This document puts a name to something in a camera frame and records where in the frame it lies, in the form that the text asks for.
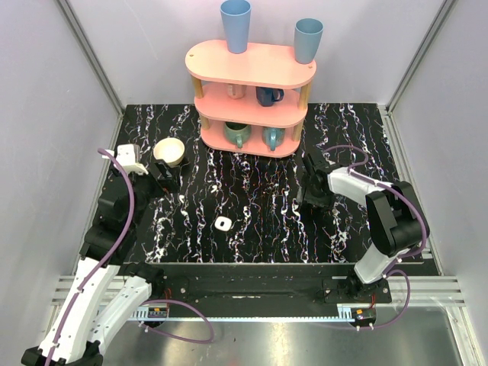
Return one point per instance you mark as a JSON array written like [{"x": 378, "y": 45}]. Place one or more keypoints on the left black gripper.
[{"x": 158, "y": 179}]

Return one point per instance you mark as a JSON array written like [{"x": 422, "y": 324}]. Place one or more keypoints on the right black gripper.
[{"x": 320, "y": 202}]

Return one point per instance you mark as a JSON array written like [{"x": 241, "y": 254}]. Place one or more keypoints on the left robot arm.
[{"x": 83, "y": 331}]

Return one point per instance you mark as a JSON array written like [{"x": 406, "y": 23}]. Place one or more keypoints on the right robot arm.
[{"x": 397, "y": 225}]

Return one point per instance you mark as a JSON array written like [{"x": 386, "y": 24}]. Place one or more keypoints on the white earbud case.
[{"x": 223, "y": 223}]

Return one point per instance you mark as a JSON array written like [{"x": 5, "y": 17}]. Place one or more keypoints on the cream ceramic bowl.
[{"x": 170, "y": 150}]

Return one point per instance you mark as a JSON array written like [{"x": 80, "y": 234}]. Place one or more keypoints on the light blue butterfly mug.
[{"x": 273, "y": 137}]

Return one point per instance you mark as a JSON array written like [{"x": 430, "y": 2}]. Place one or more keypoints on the green glazed mug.
[{"x": 236, "y": 133}]

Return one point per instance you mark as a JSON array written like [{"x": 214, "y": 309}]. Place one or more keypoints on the dark blue mug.
[{"x": 266, "y": 97}]

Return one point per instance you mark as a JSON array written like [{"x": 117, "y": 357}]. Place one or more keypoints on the pink three-tier wooden shelf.
[{"x": 212, "y": 67}]

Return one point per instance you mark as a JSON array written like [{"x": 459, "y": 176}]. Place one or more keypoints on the pink mug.
[{"x": 235, "y": 91}]

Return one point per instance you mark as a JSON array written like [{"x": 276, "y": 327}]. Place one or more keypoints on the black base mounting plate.
[{"x": 225, "y": 290}]

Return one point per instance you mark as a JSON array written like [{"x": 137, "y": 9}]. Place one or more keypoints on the right blue plastic tumbler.
[{"x": 307, "y": 37}]

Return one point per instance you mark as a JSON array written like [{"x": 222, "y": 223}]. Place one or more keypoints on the blue plastic tumbler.
[
  {"x": 307, "y": 37},
  {"x": 236, "y": 16}
]

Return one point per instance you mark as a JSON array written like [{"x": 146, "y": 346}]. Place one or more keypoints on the left blue plastic tumbler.
[{"x": 236, "y": 16}]

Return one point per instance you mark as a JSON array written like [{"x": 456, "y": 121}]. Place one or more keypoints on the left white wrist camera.
[{"x": 128, "y": 156}]

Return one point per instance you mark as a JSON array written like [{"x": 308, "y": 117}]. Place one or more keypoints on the aluminium rail frame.
[{"x": 415, "y": 292}]

